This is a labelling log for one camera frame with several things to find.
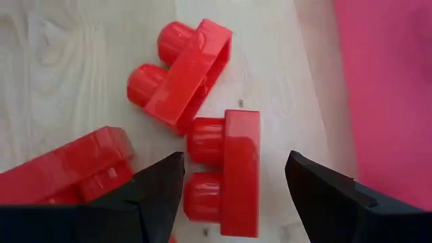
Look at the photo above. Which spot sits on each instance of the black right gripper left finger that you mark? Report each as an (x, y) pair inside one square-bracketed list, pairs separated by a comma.
[(101, 219)]

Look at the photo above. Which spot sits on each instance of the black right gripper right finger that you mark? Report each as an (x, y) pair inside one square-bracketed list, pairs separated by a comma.
[(337, 212)]

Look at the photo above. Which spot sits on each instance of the red toy building block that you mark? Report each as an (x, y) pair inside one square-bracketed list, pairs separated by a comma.
[(173, 240), (189, 77), (241, 168), (60, 168)]

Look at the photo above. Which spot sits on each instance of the pink translucent plastic bin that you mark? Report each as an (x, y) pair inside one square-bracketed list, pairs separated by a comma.
[(388, 101)]

